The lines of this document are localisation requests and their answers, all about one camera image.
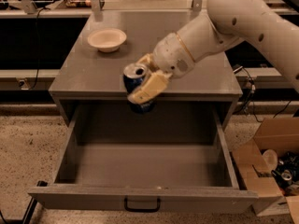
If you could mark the black drawer handle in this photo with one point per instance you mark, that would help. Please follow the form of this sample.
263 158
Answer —
142 206

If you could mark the open grey top drawer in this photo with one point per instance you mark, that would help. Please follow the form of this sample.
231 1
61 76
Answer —
177 153

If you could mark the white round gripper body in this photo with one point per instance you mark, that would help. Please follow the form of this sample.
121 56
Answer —
170 56

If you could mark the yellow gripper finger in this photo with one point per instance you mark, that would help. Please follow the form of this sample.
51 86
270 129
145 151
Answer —
148 63
154 84

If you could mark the brown cardboard box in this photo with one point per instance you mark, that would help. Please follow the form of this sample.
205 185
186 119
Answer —
259 156

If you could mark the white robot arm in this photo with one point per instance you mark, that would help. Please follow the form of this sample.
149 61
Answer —
222 25

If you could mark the white bowl in box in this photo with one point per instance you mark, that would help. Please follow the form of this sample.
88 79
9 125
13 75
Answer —
271 159

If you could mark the black frame leg bottom left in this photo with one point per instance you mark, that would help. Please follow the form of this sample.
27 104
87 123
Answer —
32 205

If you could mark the grey metal cabinet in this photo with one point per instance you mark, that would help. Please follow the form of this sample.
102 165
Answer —
88 74

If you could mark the blue pepsi can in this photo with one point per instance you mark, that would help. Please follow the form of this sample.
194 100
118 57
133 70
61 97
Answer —
133 76

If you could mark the white paper bowl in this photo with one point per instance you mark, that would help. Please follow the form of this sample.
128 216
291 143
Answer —
107 40

